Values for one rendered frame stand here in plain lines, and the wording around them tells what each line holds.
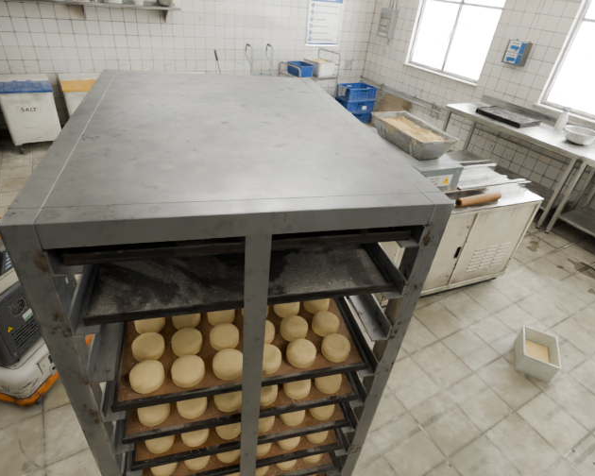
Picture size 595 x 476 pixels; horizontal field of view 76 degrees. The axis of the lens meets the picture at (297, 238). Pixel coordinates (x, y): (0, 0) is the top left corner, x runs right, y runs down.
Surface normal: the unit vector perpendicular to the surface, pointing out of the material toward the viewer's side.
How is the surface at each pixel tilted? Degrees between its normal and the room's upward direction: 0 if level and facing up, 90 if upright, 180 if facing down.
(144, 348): 0
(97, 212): 0
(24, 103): 93
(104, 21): 90
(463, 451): 0
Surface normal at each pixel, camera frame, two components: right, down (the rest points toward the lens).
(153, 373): 0.10, -0.82
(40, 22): 0.50, 0.53
